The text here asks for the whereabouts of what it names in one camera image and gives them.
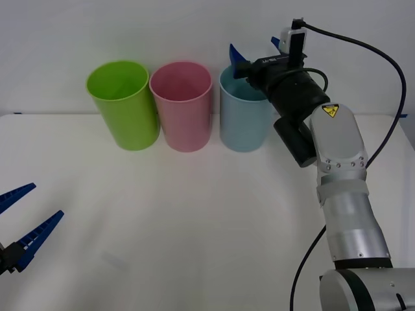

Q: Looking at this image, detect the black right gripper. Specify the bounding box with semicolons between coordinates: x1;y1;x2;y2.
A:
229;36;308;89

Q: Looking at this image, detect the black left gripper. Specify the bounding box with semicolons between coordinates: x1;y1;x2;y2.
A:
0;183;65;277

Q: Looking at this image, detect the pale blue plastic bin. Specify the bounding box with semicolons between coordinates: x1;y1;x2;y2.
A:
219;64;280;153

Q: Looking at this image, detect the green plastic bin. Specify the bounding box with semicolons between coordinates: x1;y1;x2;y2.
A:
86;60;161;152

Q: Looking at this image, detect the pink plastic bin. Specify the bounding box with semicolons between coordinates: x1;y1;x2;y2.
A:
148;62;213;153

